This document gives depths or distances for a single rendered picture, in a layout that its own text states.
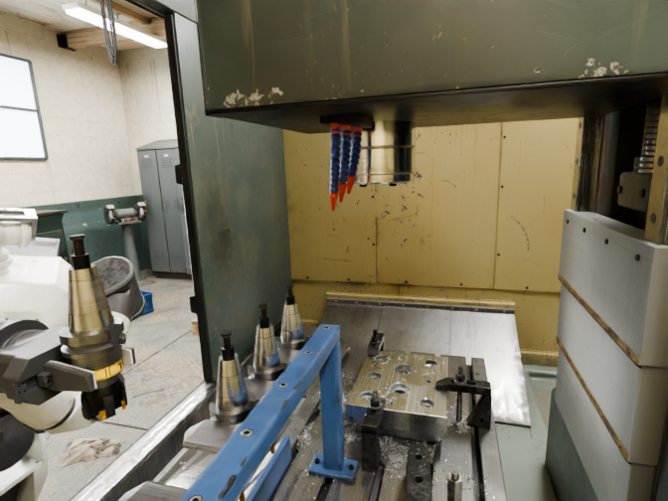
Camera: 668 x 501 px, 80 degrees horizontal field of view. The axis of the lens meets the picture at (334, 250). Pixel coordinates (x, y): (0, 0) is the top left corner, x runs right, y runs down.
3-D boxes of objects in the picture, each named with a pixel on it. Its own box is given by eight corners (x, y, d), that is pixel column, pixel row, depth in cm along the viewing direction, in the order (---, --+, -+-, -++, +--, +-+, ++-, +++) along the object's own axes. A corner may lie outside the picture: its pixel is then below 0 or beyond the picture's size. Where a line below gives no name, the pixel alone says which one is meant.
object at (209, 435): (174, 447, 49) (173, 441, 49) (200, 421, 54) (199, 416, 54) (225, 457, 47) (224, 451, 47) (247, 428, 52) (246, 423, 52)
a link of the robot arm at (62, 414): (-42, 411, 57) (45, 452, 71) (29, 399, 57) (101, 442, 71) (-7, 345, 65) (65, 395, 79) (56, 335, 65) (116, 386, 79)
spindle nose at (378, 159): (417, 183, 78) (417, 118, 76) (335, 185, 81) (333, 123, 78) (414, 180, 94) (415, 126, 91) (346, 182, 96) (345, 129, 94)
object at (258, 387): (223, 398, 59) (222, 393, 59) (240, 380, 64) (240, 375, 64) (265, 404, 58) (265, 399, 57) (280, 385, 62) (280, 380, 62)
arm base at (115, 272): (91, 341, 93) (85, 302, 99) (151, 323, 98) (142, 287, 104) (71, 306, 82) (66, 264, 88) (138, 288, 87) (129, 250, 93)
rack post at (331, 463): (308, 474, 85) (300, 344, 79) (316, 456, 90) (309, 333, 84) (354, 482, 83) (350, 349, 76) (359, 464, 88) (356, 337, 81)
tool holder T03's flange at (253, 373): (279, 389, 63) (279, 375, 62) (243, 387, 64) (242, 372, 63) (290, 369, 69) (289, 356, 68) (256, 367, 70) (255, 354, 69)
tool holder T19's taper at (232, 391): (239, 414, 53) (235, 366, 51) (209, 409, 54) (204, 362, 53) (254, 395, 57) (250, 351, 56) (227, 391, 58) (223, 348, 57)
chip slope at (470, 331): (276, 420, 149) (271, 356, 143) (328, 344, 212) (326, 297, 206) (541, 462, 124) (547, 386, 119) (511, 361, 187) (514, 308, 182)
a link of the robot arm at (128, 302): (93, 338, 92) (107, 288, 100) (136, 336, 94) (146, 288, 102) (78, 311, 83) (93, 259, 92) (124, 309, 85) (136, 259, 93)
